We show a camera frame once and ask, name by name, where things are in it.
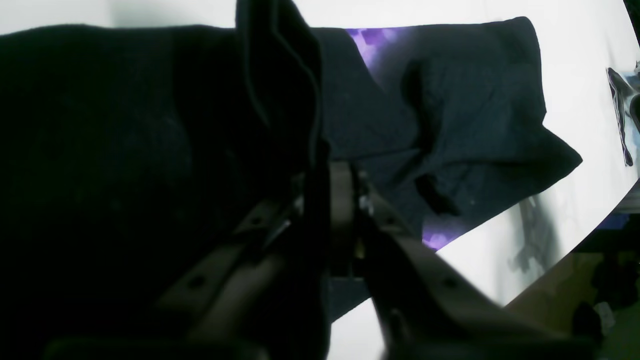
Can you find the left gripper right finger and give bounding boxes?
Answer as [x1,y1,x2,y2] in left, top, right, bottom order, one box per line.
[350,167,595,360]

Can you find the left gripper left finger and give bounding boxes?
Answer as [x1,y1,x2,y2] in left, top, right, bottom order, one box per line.
[45,174,306,360]

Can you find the black T-shirt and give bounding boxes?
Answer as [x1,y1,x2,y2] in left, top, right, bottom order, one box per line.
[0,0,582,360]

